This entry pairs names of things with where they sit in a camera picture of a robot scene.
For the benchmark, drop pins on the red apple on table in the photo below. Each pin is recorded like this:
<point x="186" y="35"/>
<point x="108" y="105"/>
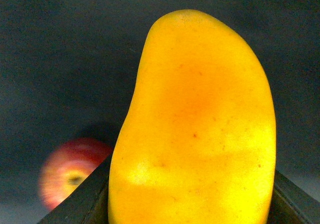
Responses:
<point x="68" y="166"/>

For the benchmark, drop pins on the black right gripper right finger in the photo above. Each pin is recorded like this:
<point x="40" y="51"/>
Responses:
<point x="290" y="204"/>

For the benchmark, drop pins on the yellow mango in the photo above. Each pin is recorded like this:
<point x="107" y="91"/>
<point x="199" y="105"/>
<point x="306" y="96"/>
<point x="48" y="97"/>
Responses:
<point x="198" y="143"/>

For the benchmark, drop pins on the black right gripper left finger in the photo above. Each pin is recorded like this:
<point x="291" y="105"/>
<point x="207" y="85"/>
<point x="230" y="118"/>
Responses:
<point x="88" y="203"/>

